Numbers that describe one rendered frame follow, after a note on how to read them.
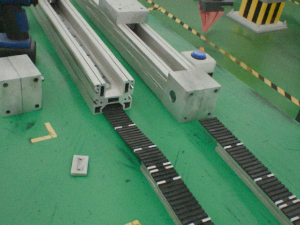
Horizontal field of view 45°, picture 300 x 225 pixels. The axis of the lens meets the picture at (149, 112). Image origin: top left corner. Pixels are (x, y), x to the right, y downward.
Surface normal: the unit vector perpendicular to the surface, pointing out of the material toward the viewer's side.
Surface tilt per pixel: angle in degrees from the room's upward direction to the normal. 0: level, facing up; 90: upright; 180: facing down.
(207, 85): 0
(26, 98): 90
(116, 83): 90
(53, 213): 0
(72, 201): 0
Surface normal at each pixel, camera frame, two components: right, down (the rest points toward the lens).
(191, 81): 0.15, -0.81
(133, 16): 0.45, 0.57
